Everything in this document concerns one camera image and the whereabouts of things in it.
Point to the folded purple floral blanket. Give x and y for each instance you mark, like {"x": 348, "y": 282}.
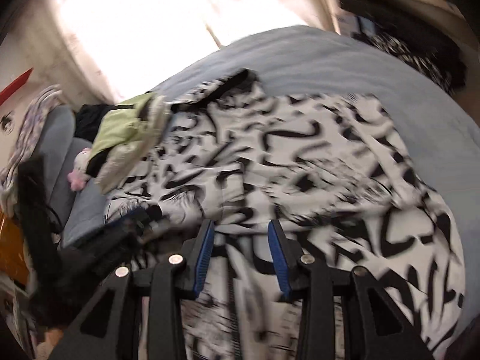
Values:
{"x": 29, "y": 134}

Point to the black white patterned chair cloth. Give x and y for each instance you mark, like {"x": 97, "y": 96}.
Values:
{"x": 442, "y": 67}

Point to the black white graffiti print jacket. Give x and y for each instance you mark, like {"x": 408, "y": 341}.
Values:
{"x": 334, "y": 171}

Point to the Hello Kitty plush toy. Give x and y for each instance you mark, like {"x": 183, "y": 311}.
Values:
{"x": 78, "y": 177}

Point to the red wall shelf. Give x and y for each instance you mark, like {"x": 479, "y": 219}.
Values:
{"x": 15, "y": 85}

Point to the folded blue quilt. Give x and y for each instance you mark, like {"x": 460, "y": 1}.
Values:
{"x": 58, "y": 147}

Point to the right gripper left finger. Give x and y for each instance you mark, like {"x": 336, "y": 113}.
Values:
{"x": 108, "y": 326}

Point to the blue bed cover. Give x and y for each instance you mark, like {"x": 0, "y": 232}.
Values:
{"x": 441, "y": 139}

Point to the folded cream puffer jacket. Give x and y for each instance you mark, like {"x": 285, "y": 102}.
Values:
{"x": 122, "y": 159}

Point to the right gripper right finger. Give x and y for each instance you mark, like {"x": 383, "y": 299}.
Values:
{"x": 374, "y": 327}

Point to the folded light green garment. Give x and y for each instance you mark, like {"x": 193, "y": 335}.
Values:
{"x": 124, "y": 123}

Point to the black clothing pile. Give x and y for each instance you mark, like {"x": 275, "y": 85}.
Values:
{"x": 88, "y": 120}

